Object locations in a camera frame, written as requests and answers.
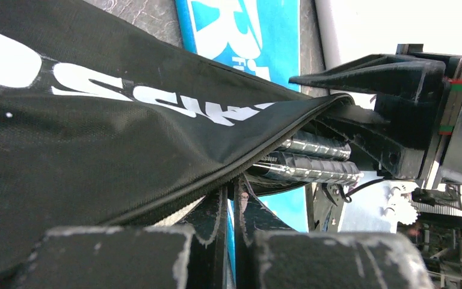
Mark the blue Sport racket cover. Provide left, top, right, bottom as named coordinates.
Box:
left=174, top=0, right=309, bottom=280

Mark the black Crossway racket cover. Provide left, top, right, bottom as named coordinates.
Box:
left=0, top=1, right=343, bottom=288

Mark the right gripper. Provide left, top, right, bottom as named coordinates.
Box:
left=288, top=43, right=462, bottom=220

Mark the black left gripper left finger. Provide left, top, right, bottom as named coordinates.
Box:
left=13, top=187, right=227, bottom=288

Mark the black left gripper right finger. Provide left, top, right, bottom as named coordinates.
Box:
left=233, top=176, right=433, bottom=288

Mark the white racket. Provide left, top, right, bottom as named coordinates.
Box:
left=277, top=131, right=351, bottom=161
left=247, top=151, right=363, bottom=185

